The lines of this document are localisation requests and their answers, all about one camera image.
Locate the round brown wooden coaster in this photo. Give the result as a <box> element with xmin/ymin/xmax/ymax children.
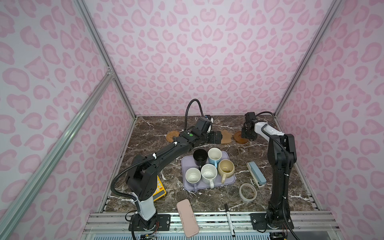
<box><xmin>234</xmin><ymin>131</ymin><xmax>249</xmax><ymax>144</ymax></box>

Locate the cork paw-shaped coaster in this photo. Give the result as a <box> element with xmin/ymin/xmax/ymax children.
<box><xmin>221</xmin><ymin>130</ymin><xmax>232</xmax><ymax>145</ymax></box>

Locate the light blue mug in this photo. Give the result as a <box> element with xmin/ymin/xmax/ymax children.
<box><xmin>208</xmin><ymin>148</ymin><xmax>223</xmax><ymax>168</ymax></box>

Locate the black mug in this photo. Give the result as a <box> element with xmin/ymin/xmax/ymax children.
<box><xmin>193</xmin><ymin>149</ymin><xmax>208</xmax><ymax>170</ymax></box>

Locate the lavender mug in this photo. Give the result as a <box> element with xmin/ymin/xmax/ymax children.
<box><xmin>186</xmin><ymin>168</ymin><xmax>201</xmax><ymax>193</ymax></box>

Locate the woven rattan coaster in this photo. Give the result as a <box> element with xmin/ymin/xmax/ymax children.
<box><xmin>166</xmin><ymin>131</ymin><xmax>180</xmax><ymax>143</ymax></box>

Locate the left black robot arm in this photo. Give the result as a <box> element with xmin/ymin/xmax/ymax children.
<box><xmin>126</xmin><ymin>131</ymin><xmax>223</xmax><ymax>221</ymax></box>

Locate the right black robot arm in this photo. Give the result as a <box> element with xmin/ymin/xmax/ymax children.
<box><xmin>242</xmin><ymin>120</ymin><xmax>297</xmax><ymax>231</ymax></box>

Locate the tan ceramic mug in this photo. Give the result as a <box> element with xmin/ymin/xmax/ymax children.
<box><xmin>218</xmin><ymin>160</ymin><xmax>235</xmax><ymax>184</ymax></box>

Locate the white speckled mug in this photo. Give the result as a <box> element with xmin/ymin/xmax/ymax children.
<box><xmin>201</xmin><ymin>164</ymin><xmax>218</xmax><ymax>189</ymax></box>

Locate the teal stapler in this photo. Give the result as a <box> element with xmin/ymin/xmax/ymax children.
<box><xmin>247</xmin><ymin>162</ymin><xmax>267</xmax><ymax>188</ymax></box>

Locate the clear tape roll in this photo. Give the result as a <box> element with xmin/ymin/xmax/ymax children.
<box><xmin>239</xmin><ymin>183</ymin><xmax>258</xmax><ymax>202</ymax></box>

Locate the black marker pen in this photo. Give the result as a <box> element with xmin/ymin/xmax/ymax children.
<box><xmin>225</xmin><ymin>203</ymin><xmax>236</xmax><ymax>238</ymax></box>

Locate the yellow calculator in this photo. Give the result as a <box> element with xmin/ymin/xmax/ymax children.
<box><xmin>153</xmin><ymin>176</ymin><xmax>167</xmax><ymax>202</ymax></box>

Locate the pink eraser case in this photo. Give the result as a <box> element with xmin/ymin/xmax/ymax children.
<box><xmin>177</xmin><ymin>199</ymin><xmax>200</xmax><ymax>239</ymax></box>

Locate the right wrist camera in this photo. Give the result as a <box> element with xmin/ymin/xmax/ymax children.
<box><xmin>245</xmin><ymin>112</ymin><xmax>257</xmax><ymax>123</ymax></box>

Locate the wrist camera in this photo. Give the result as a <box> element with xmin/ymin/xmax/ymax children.
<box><xmin>245</xmin><ymin>112</ymin><xmax>257</xmax><ymax>123</ymax></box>
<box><xmin>193</xmin><ymin>115</ymin><xmax>213</xmax><ymax>136</ymax></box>

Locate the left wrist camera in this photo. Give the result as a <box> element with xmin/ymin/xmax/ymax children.
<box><xmin>193</xmin><ymin>115</ymin><xmax>213</xmax><ymax>136</ymax></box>

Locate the right black corrugated cable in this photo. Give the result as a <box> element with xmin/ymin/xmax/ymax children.
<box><xmin>255</xmin><ymin>110</ymin><xmax>291</xmax><ymax>178</ymax></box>

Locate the black corrugated cable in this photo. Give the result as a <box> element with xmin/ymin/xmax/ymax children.
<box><xmin>255</xmin><ymin>110</ymin><xmax>291</xmax><ymax>178</ymax></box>
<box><xmin>184</xmin><ymin>98</ymin><xmax>205</xmax><ymax>132</ymax></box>

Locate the left black corrugated cable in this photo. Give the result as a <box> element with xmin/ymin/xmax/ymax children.
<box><xmin>184</xmin><ymin>98</ymin><xmax>205</xmax><ymax>132</ymax></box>

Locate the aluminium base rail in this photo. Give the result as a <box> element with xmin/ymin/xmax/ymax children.
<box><xmin>81</xmin><ymin>211</ymin><xmax>344</xmax><ymax>240</ymax></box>

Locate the diagonal aluminium frame bar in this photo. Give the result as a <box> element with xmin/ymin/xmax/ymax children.
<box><xmin>1</xmin><ymin>72</ymin><xmax>114</xmax><ymax>240</ymax></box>

